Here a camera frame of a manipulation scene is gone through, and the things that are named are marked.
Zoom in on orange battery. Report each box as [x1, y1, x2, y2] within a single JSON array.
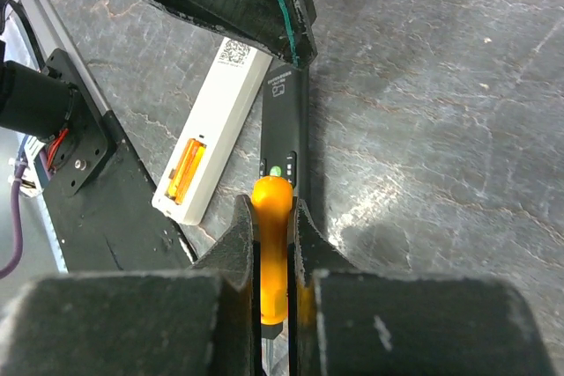
[[167, 138, 198, 199], [174, 140, 206, 204]]

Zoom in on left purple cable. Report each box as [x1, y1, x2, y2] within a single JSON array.
[[0, 149, 49, 280]]

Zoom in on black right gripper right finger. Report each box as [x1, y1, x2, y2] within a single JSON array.
[[288, 201, 555, 375]]

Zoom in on black remote control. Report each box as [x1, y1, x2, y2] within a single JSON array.
[[259, 64, 310, 200]]

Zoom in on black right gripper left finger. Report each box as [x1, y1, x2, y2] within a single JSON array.
[[1, 195, 263, 375]]

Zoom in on white remote control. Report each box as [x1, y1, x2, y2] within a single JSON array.
[[152, 38, 271, 225]]

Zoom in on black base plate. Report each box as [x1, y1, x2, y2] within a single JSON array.
[[43, 48, 197, 272]]

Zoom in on orange handle screwdriver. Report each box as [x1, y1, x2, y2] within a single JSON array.
[[251, 175, 319, 375]]

